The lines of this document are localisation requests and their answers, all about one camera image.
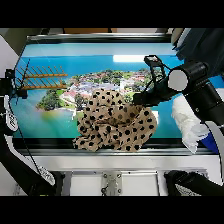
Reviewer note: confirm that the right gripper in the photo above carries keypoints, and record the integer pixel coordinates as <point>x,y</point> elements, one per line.
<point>150,96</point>

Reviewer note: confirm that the beige black-dotted garment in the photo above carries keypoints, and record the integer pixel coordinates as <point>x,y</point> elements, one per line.
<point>110,123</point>

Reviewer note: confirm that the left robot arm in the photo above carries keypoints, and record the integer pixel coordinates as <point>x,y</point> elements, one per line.
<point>19,170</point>

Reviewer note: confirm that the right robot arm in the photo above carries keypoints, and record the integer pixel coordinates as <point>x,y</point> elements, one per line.
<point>200,96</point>

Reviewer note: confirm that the white fluffy garment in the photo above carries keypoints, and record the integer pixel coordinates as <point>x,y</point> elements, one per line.
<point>185,116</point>

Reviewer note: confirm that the dark blue garment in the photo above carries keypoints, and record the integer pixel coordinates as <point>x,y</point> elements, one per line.
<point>206,43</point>

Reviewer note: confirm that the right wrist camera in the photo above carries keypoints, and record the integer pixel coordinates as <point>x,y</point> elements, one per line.
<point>151,60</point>

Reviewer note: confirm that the silver frame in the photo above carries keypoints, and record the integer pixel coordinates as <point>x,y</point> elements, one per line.
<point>113,181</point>

